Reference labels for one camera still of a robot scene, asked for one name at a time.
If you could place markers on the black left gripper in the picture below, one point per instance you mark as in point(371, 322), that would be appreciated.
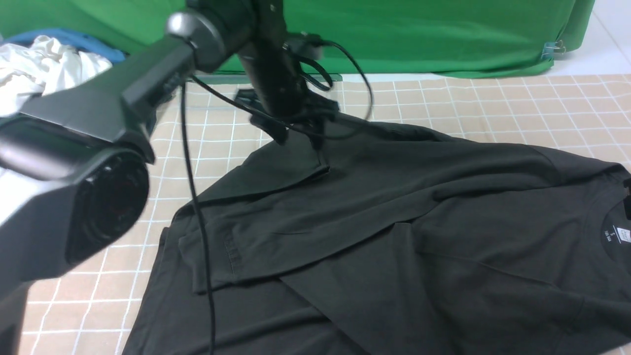
point(280, 96)

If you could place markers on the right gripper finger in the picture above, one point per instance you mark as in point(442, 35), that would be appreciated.
point(627, 198)

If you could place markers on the dark gray long-sleeved shirt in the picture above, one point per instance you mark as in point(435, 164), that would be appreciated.
point(405, 241)

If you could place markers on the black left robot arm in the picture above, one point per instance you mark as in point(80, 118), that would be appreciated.
point(74, 164)

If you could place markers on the white crumpled shirt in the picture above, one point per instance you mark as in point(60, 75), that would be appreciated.
point(28, 71)

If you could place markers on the green backdrop cloth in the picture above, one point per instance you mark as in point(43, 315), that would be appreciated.
point(458, 38)

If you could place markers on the metal binder clip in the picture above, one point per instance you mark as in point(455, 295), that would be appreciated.
point(552, 49)

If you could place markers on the blue crumpled garment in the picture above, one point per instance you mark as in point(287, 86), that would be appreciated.
point(78, 40)

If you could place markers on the beige checkered tablecloth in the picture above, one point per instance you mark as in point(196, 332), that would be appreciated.
point(91, 310)

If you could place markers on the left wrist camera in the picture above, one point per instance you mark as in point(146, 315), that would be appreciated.
point(305, 45)

